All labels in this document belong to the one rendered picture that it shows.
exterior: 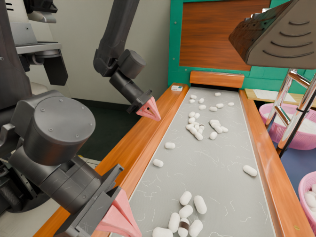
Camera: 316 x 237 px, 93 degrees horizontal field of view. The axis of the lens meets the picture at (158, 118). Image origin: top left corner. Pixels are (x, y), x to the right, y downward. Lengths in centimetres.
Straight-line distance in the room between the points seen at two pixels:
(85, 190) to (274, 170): 45
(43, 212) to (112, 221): 85
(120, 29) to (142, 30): 148
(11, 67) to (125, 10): 34
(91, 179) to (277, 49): 28
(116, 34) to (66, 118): 36
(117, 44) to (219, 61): 68
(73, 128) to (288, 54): 26
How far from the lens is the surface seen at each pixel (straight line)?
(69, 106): 19
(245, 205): 44
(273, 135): 79
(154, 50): 195
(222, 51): 103
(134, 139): 51
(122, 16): 50
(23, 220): 110
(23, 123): 21
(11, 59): 23
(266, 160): 53
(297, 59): 25
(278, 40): 24
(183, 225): 36
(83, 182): 23
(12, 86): 24
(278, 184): 48
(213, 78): 98
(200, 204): 38
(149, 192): 41
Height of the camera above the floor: 108
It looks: 30 degrees down
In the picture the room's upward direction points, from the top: straight up
